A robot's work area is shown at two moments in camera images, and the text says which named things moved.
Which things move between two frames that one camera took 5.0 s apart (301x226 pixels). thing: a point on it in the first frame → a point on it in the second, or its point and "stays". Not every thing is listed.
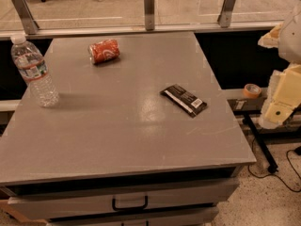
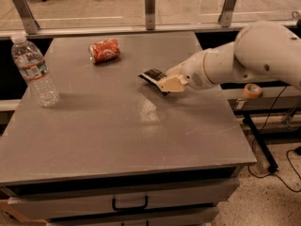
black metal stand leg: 272,166 stays
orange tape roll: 252,90 stays
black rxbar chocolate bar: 183,100 → 153,75
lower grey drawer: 205,217 stays
